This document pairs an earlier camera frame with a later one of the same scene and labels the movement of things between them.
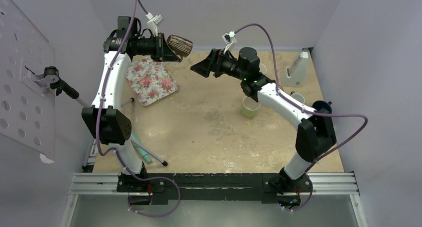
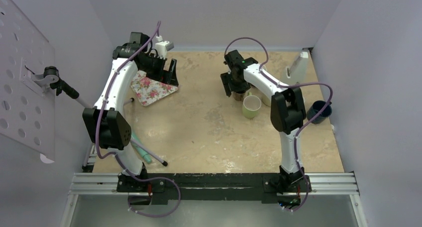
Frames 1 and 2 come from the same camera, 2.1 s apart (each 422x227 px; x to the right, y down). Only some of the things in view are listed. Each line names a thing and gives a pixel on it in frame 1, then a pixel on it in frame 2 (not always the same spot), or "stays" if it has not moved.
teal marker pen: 142,152 stays
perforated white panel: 27,117 stays
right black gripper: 213,63 -> 226,77
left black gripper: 163,53 -> 168,77
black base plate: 259,188 stays
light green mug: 250,107 stays
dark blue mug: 322,106 stays
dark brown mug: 181,47 -> 239,96
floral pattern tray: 151,80 stays
